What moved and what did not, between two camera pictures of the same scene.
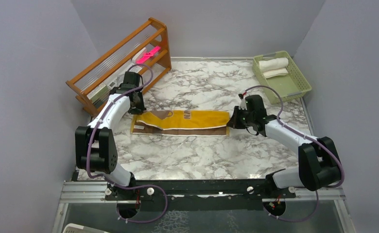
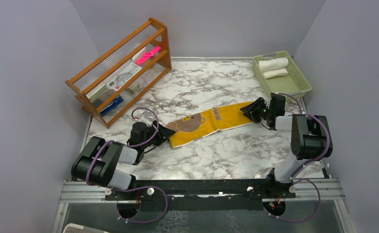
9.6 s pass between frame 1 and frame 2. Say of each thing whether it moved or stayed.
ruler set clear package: stayed
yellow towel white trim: moved
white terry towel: stayed
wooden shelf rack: stayed
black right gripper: moved
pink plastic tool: stayed
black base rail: stayed
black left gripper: moved
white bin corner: stayed
